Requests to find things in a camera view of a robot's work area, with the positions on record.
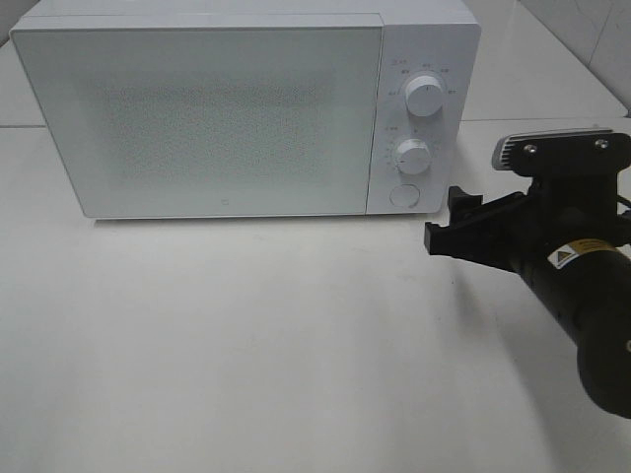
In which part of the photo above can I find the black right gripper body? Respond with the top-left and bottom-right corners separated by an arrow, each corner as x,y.
472,171 -> 631,277

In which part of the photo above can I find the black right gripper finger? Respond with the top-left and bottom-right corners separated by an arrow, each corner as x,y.
424,222 -> 486,261
448,185 -> 490,227

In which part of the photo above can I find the round white door button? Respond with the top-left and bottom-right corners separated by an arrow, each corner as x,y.
389,184 -> 420,209

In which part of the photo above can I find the white microwave knob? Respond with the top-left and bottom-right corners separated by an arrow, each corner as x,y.
403,74 -> 445,117
394,139 -> 432,175

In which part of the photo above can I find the white microwave door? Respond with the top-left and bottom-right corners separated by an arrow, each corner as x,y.
14,28 -> 382,219

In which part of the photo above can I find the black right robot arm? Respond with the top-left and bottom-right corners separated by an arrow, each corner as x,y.
424,175 -> 630,418

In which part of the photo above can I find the white microwave oven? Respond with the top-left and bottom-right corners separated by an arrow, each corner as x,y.
10,1 -> 481,218

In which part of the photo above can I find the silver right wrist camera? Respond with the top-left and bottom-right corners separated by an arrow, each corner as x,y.
491,128 -> 630,178

